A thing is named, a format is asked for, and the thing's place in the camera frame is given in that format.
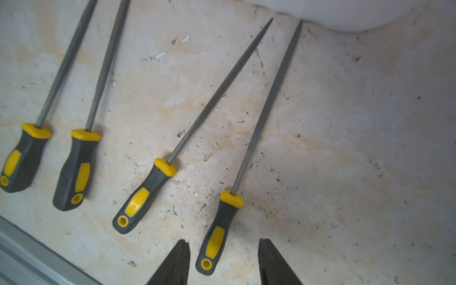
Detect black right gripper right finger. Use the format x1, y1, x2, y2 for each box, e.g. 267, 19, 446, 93
258, 239, 302, 285

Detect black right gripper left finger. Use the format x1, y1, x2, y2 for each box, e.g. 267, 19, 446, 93
147, 239, 191, 285

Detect yellow black file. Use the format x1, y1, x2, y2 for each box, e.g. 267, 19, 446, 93
195, 20, 304, 276
112, 19, 273, 235
53, 0, 130, 211
1, 0, 97, 193

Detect white plastic storage box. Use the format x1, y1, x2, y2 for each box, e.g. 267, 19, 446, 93
247, 0, 422, 32

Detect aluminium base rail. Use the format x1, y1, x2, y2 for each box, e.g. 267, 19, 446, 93
1, 217, 100, 285

